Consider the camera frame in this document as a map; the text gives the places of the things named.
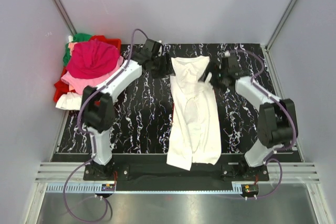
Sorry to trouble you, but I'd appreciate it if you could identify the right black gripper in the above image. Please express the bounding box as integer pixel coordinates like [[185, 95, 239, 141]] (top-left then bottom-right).
[[197, 60, 227, 93]]

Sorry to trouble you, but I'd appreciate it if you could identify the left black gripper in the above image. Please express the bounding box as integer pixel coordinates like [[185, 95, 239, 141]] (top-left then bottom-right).
[[151, 52, 175, 79]]

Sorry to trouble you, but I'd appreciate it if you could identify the white coca-cola t-shirt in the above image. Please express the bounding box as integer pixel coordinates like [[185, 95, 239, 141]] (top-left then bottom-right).
[[166, 56, 222, 170]]

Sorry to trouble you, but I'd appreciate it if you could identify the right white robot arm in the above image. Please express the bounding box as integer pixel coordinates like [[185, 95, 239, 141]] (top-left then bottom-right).
[[199, 52, 298, 180]]

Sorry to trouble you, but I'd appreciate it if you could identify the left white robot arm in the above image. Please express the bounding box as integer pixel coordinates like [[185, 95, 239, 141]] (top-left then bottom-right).
[[78, 39, 175, 180]]

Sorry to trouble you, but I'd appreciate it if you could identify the magenta t-shirt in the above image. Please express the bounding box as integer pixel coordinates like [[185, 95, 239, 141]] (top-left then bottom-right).
[[66, 39, 120, 79]]

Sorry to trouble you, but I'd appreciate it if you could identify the green t-shirt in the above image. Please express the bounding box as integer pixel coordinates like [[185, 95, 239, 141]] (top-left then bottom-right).
[[63, 33, 92, 67]]

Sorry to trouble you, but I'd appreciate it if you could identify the light pink t-shirt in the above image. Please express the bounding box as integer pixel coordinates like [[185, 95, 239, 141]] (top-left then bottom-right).
[[61, 56, 123, 95]]

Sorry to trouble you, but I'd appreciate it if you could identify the white t-shirt in bin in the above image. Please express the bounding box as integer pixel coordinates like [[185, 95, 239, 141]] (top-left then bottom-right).
[[56, 92, 82, 111]]

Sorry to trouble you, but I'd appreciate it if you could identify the red t-shirt in bin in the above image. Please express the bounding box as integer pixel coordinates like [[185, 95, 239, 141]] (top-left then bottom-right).
[[53, 80, 69, 103]]

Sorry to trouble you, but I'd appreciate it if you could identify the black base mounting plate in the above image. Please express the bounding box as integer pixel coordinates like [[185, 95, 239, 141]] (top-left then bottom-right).
[[83, 154, 269, 188]]

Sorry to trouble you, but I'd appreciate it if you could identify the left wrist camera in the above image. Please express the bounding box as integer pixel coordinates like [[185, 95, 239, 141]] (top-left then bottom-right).
[[152, 40, 163, 56]]

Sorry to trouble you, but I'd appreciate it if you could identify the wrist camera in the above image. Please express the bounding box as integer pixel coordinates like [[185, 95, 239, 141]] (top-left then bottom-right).
[[222, 51, 240, 75], [152, 40, 163, 56]]

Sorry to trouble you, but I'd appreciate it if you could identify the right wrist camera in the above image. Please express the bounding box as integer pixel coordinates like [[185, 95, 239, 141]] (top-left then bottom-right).
[[222, 51, 240, 75]]

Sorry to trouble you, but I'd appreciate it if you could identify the right aluminium frame post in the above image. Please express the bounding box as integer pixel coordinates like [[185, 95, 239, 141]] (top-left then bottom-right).
[[265, 0, 298, 52]]

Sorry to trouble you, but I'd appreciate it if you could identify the aluminium frame post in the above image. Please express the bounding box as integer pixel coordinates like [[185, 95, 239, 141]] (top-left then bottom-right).
[[265, 0, 298, 52], [52, 0, 77, 35]]

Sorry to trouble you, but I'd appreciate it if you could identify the left aluminium frame post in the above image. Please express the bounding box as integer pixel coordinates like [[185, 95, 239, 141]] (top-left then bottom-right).
[[52, 0, 77, 35]]

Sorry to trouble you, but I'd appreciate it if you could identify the white slotted cable duct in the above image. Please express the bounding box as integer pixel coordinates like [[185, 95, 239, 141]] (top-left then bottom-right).
[[46, 182, 242, 195]]

